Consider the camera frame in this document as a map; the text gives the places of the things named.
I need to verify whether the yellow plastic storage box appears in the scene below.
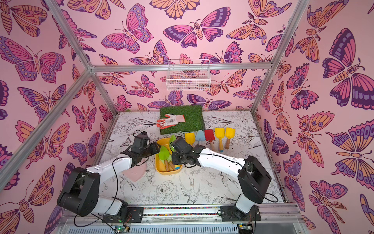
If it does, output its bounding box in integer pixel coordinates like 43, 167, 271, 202
155, 137, 183, 176

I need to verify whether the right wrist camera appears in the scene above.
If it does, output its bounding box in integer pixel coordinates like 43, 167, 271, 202
171, 136, 193, 154

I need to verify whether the white wire basket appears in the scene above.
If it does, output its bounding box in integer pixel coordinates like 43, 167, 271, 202
165, 59, 211, 92

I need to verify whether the light blue trowel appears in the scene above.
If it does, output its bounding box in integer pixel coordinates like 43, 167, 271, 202
195, 130, 206, 144

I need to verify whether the white orange gardening glove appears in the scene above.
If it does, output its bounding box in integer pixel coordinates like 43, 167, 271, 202
157, 114, 186, 129

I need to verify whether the green artificial grass mat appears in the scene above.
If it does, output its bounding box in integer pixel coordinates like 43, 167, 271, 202
157, 105, 205, 135

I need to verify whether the green trowel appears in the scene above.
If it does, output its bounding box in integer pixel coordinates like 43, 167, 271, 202
169, 135, 177, 152
158, 146, 171, 172

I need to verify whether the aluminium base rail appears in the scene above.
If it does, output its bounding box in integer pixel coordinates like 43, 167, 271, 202
55, 204, 308, 234

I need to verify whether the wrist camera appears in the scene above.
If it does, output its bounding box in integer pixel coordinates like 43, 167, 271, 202
132, 131, 150, 149
171, 136, 193, 154

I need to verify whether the yellow shovel blue-tipped handle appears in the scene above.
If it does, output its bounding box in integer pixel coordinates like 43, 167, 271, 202
185, 132, 195, 146

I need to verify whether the red shovel wooden handle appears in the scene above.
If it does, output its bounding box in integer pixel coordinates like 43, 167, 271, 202
204, 129, 215, 151

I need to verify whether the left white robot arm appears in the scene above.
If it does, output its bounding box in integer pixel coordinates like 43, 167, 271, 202
57, 142, 161, 220

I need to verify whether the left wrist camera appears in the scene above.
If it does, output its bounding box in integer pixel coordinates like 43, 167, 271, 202
132, 131, 150, 149

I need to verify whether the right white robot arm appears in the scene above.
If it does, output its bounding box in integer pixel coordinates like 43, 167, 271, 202
171, 145, 271, 221

